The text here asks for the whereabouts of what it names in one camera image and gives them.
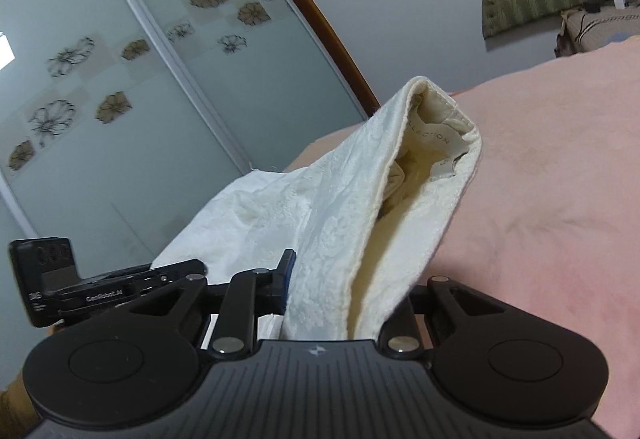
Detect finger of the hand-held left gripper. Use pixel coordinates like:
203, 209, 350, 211
149, 258, 207, 290

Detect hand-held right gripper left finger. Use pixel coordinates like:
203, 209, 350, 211
127, 248, 299, 355

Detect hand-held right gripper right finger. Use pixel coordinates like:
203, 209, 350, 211
381, 275, 501, 355

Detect white textured pants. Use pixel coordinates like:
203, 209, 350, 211
150, 75, 483, 341

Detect pink bed blanket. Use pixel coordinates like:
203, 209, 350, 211
282, 36, 640, 439

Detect frosted glass wardrobe door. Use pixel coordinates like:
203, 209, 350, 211
90, 0, 372, 170
0, 0, 257, 310

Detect brown striped pillow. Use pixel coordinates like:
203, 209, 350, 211
553, 1, 640, 60

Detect brown wooden wardrobe frame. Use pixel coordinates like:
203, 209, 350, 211
229, 0, 382, 118

